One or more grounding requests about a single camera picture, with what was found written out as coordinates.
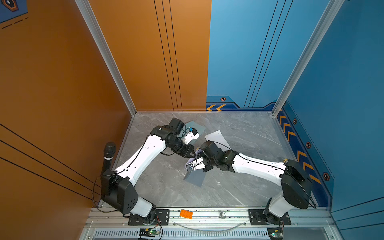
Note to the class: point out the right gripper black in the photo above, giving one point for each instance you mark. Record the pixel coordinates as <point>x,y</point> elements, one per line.
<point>206,168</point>

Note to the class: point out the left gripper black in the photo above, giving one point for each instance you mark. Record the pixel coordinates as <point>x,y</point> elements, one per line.
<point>186,153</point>

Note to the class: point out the grey envelope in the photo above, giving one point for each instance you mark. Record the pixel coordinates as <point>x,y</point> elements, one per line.
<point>195,177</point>

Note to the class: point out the plain white paper sheet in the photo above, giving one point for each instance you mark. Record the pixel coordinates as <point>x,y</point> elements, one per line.
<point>217,138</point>

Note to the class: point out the purple envelope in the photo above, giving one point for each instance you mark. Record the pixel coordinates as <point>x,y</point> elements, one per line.
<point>192,160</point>

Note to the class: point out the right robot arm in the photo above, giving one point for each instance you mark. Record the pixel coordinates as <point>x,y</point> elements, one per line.
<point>295,184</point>

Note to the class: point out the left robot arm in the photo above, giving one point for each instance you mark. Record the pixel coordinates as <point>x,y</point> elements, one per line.
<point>118,186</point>

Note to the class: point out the teal envelope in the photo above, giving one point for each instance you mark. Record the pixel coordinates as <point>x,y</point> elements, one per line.
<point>192,124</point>

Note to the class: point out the orange lego brick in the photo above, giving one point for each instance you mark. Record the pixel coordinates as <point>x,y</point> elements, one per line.
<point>186,214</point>

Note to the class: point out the black microphone on stand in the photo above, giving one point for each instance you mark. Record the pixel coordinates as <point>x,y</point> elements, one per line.
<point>109,154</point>

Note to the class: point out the left green circuit board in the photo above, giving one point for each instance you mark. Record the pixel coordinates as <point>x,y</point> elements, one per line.
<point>148,233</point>

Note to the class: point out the green circuit board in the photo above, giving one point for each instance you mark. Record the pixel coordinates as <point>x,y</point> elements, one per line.
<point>148,233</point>
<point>275,234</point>

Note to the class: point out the right green circuit board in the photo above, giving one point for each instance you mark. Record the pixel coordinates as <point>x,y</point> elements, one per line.
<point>275,234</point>

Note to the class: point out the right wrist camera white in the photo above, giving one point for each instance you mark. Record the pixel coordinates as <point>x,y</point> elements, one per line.
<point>197,164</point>

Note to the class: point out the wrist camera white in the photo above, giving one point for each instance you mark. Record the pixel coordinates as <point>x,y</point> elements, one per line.
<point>197,164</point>
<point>191,136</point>

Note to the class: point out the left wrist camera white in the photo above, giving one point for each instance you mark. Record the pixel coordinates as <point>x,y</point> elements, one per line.
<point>191,136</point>

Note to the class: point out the silver knob on rail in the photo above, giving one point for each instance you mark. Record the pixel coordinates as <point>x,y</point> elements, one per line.
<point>223,215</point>

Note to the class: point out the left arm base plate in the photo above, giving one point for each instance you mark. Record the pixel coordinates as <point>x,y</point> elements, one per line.
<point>161,216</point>

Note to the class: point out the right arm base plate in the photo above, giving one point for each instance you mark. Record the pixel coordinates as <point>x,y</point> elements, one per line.
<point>258,217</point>

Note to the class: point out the aluminium front rail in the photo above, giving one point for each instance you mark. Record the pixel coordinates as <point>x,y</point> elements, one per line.
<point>210,218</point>

